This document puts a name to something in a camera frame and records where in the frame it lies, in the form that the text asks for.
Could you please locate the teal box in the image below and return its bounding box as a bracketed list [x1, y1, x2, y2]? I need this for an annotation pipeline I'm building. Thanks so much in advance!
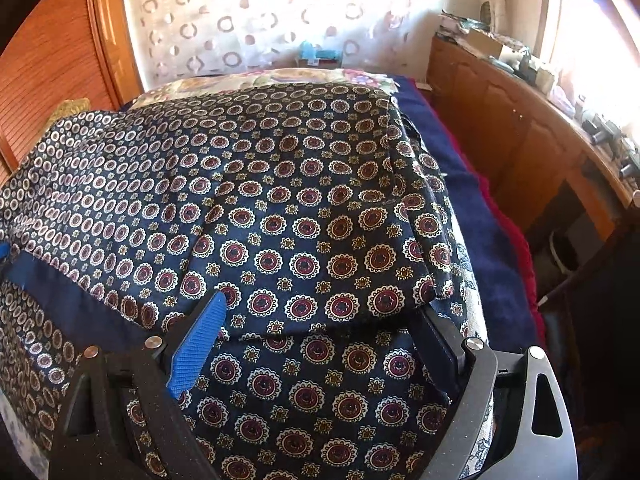
[299, 42, 343, 67]

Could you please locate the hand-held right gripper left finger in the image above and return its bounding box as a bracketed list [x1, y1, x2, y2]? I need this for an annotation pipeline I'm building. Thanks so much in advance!
[47, 290, 228, 480]

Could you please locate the window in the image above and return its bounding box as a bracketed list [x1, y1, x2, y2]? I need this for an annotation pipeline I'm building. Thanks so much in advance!
[545, 0, 640, 126]

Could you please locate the pile of papers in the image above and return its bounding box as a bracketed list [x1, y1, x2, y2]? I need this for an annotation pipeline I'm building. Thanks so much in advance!
[437, 7, 488, 31]

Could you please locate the wooden cabinet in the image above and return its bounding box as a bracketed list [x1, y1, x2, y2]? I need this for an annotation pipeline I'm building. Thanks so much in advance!
[427, 35, 640, 241]

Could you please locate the dark chair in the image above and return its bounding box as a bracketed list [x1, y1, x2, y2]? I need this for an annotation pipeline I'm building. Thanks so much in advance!
[540, 220, 640, 461]

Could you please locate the white blue floral sheet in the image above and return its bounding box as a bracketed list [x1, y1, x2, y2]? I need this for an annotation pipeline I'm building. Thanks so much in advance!
[0, 232, 503, 480]

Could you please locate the navy blanket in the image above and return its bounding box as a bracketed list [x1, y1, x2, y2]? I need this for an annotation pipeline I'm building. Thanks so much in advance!
[387, 75, 546, 341]

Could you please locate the wooden slatted wardrobe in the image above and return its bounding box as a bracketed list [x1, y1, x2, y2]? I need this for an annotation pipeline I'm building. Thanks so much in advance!
[0, 0, 146, 186]

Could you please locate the floral bedspread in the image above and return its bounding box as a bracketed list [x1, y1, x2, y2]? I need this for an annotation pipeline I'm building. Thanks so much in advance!
[135, 67, 401, 106]

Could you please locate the black device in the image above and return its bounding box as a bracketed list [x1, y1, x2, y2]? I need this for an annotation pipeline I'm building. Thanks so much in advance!
[580, 110, 640, 181]

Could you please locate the navy medallion print shirt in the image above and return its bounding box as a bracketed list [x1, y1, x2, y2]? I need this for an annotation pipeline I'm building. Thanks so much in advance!
[0, 82, 493, 480]

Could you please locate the tan knitted cloth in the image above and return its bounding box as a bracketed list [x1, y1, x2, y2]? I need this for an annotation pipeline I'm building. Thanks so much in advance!
[52, 97, 91, 121]

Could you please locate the cardboard box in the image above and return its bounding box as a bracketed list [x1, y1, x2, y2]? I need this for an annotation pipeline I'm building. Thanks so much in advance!
[462, 27, 506, 56]

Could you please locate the pink plastic bag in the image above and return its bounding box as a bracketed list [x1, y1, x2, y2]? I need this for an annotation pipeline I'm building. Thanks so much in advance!
[552, 70, 576, 106]

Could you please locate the sheer circle pattern curtain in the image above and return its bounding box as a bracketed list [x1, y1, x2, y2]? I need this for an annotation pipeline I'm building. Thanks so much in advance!
[120, 0, 451, 91]

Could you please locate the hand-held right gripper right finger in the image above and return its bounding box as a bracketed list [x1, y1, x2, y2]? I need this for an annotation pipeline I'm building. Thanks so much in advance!
[420, 305, 578, 480]

